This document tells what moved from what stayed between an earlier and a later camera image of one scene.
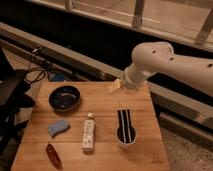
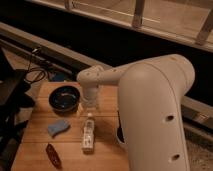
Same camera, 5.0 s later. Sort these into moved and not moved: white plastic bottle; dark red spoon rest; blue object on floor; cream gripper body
Moved: cream gripper body
Not moved: dark red spoon rest; white plastic bottle; blue object on floor
